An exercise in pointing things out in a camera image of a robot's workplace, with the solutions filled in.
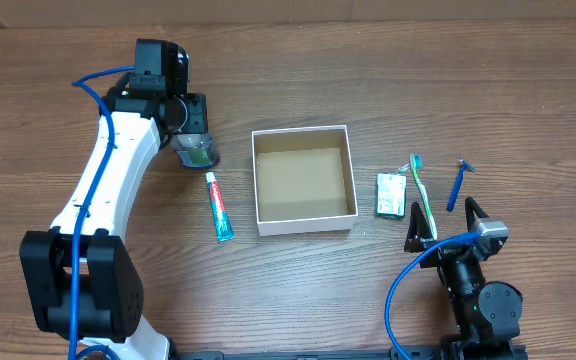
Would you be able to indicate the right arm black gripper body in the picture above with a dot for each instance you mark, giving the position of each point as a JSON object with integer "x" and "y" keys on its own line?
{"x": 448, "y": 252}

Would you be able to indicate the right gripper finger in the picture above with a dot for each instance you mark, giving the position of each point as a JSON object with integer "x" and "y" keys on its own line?
{"x": 475, "y": 215}
{"x": 419, "y": 236}

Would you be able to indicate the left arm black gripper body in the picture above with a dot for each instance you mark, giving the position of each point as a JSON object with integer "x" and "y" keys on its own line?
{"x": 194, "y": 111}

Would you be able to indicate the clear soap pump bottle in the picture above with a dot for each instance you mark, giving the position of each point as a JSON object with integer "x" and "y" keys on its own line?
{"x": 196, "y": 151}

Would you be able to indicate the green red toothpaste tube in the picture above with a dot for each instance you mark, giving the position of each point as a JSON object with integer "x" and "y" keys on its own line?
{"x": 224, "y": 231}

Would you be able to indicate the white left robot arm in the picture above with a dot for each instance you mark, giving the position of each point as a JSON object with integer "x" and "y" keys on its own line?
{"x": 81, "y": 281}

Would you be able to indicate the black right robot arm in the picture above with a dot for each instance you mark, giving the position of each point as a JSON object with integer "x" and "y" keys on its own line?
{"x": 487, "y": 314}

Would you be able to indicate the blue disposable razor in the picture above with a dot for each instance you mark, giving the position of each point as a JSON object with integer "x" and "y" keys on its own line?
{"x": 464, "y": 167}

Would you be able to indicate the green white floss packet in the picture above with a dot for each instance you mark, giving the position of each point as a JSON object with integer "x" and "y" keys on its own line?
{"x": 391, "y": 195}

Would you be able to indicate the green white toothbrush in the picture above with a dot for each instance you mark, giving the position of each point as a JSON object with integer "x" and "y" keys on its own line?
{"x": 416, "y": 165}

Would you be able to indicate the white cardboard box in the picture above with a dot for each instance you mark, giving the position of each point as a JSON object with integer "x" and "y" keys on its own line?
{"x": 303, "y": 180}

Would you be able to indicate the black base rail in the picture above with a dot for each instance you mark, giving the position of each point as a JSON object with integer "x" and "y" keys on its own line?
{"x": 318, "y": 355}

